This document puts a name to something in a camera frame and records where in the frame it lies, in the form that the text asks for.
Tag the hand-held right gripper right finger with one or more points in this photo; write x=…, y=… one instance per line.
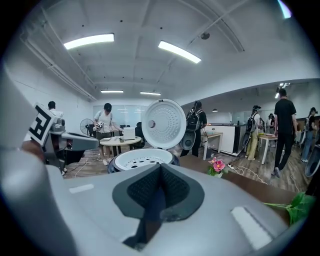
x=176, y=187

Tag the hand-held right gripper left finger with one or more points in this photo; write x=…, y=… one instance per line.
x=145, y=187

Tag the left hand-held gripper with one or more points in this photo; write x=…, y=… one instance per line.
x=41, y=125

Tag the white steamer tray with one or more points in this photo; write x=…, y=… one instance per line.
x=140, y=157

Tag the dark blue rice cooker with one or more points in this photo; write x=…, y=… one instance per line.
x=165, y=122

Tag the pink flowers in white pot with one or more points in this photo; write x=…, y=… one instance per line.
x=218, y=165

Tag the person's left hand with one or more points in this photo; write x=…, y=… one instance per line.
x=33, y=151

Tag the black standing fan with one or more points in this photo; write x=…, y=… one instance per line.
x=87, y=126

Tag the round white table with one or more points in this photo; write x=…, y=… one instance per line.
x=117, y=142

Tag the white box appliance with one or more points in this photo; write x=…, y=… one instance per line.
x=129, y=133

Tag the black office chair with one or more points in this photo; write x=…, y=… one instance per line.
x=139, y=130

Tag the white power strip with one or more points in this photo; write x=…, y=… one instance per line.
x=231, y=166

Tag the ceiling strip light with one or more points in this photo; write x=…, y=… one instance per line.
x=178, y=51
x=150, y=93
x=112, y=91
x=87, y=40
x=285, y=10

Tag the wood-top white-leg table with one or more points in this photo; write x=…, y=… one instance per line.
x=212, y=134
x=267, y=137

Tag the white office partition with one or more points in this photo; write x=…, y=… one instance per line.
x=227, y=140

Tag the green leaf sprig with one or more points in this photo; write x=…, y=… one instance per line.
x=302, y=205

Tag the round ceiling smoke detector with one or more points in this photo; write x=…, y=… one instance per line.
x=205, y=35

